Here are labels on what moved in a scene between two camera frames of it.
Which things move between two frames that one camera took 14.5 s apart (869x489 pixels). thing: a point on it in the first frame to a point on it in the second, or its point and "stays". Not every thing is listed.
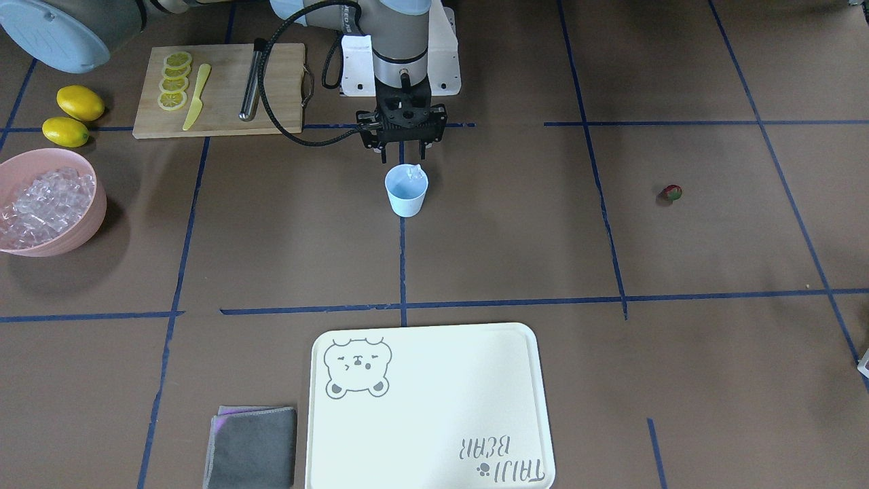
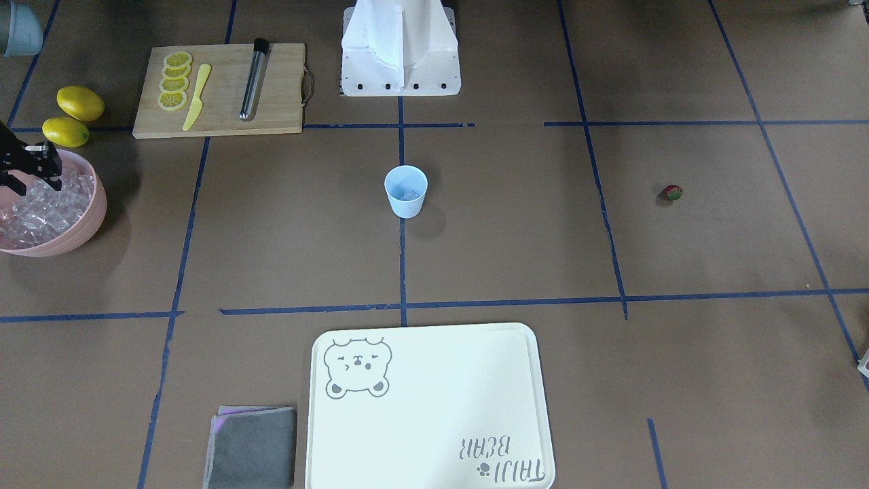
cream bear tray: x=457 y=406 stays
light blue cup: x=407 y=184 stays
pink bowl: x=51 y=202 stays
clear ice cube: x=415 y=172 to x=407 y=194
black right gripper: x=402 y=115 to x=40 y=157
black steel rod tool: x=250 y=101 stays
